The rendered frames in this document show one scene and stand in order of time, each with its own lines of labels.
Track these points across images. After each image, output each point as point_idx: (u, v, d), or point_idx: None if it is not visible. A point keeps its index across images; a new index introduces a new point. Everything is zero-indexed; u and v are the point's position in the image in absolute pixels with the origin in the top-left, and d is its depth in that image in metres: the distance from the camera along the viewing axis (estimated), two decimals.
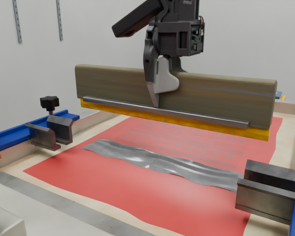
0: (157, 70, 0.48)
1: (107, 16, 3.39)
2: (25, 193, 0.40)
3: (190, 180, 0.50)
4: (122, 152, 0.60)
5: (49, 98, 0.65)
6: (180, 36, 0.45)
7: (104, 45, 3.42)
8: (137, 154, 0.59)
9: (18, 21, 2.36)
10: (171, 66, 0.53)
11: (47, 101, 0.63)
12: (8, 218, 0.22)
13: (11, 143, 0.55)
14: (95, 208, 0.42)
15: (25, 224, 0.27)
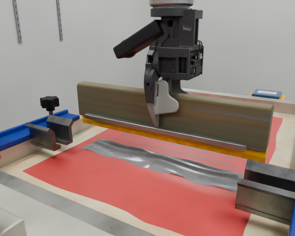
0: (158, 92, 0.50)
1: (107, 16, 3.39)
2: (25, 193, 0.40)
3: (190, 180, 0.50)
4: (122, 152, 0.60)
5: (49, 98, 0.65)
6: (180, 60, 0.47)
7: (104, 45, 3.42)
8: (137, 154, 0.59)
9: (18, 21, 2.36)
10: (171, 86, 0.54)
11: (47, 101, 0.63)
12: (8, 218, 0.22)
13: (11, 143, 0.55)
14: (95, 208, 0.42)
15: (25, 224, 0.27)
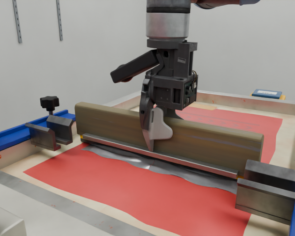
0: (152, 118, 0.51)
1: (107, 16, 3.39)
2: (25, 193, 0.40)
3: (190, 181, 0.50)
4: (122, 153, 0.60)
5: (49, 98, 0.65)
6: (174, 90, 0.48)
7: (104, 45, 3.42)
8: (137, 155, 0.59)
9: (18, 21, 2.36)
10: (165, 110, 0.56)
11: (47, 101, 0.63)
12: (8, 218, 0.22)
13: (11, 143, 0.55)
14: (95, 209, 0.42)
15: (25, 224, 0.27)
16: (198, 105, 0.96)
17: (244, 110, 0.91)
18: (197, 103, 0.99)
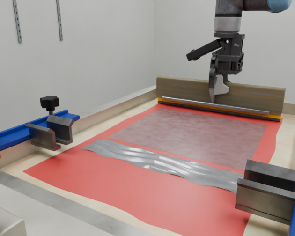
0: (215, 81, 0.83)
1: (107, 16, 3.39)
2: (25, 193, 0.40)
3: (190, 180, 0.50)
4: (122, 152, 0.60)
5: (49, 98, 0.65)
6: (231, 63, 0.80)
7: (104, 45, 3.42)
8: (137, 155, 0.59)
9: (18, 21, 2.36)
10: None
11: (47, 101, 0.63)
12: (8, 218, 0.22)
13: (11, 143, 0.55)
14: (95, 208, 0.42)
15: (25, 224, 0.27)
16: None
17: None
18: None
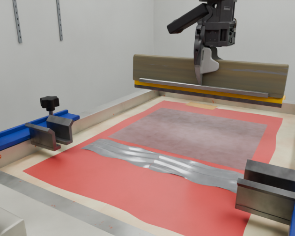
0: (202, 57, 0.68)
1: (107, 16, 3.39)
2: (25, 193, 0.40)
3: (190, 180, 0.50)
4: (122, 152, 0.60)
5: (49, 98, 0.65)
6: (220, 32, 0.65)
7: (104, 45, 3.42)
8: (137, 154, 0.59)
9: (18, 21, 2.36)
10: None
11: (47, 101, 0.63)
12: (8, 218, 0.22)
13: (11, 143, 0.55)
14: (95, 208, 0.42)
15: (25, 224, 0.27)
16: (198, 105, 0.96)
17: (244, 110, 0.91)
18: (197, 103, 0.99)
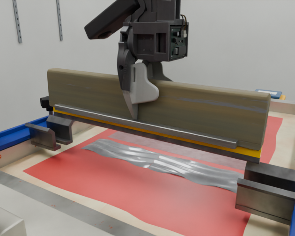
0: (134, 77, 0.42)
1: None
2: (25, 193, 0.40)
3: (190, 180, 0.50)
4: (122, 152, 0.60)
5: None
6: (159, 38, 0.39)
7: (104, 45, 3.42)
8: (137, 154, 0.59)
9: (18, 21, 2.36)
10: (151, 72, 0.46)
11: (47, 101, 0.63)
12: (8, 218, 0.22)
13: (11, 143, 0.55)
14: (95, 208, 0.42)
15: (25, 224, 0.27)
16: None
17: None
18: None
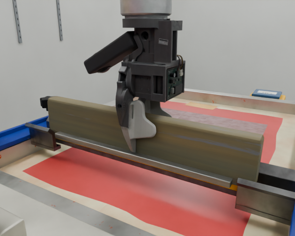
0: (132, 114, 0.43)
1: (107, 16, 3.39)
2: (25, 193, 0.40)
3: None
4: None
5: (49, 98, 0.65)
6: (157, 78, 0.40)
7: (104, 45, 3.42)
8: None
9: (18, 21, 2.36)
10: (149, 105, 0.48)
11: (47, 101, 0.63)
12: (8, 218, 0.22)
13: (11, 143, 0.55)
14: (95, 208, 0.42)
15: (25, 224, 0.27)
16: (198, 105, 0.96)
17: (244, 110, 0.91)
18: (197, 103, 0.99)
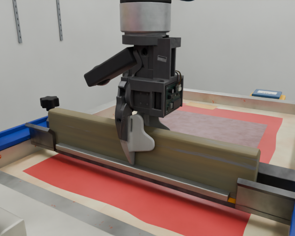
0: (131, 127, 0.44)
1: (107, 16, 3.39)
2: (25, 193, 0.40)
3: None
4: None
5: (49, 98, 0.65)
6: (155, 93, 0.41)
7: (104, 45, 3.42)
8: None
9: (18, 21, 2.36)
10: (148, 117, 0.48)
11: (47, 101, 0.63)
12: (8, 218, 0.22)
13: (11, 143, 0.55)
14: (95, 208, 0.42)
15: (25, 224, 0.27)
16: (198, 105, 0.96)
17: (244, 110, 0.91)
18: (197, 103, 0.99)
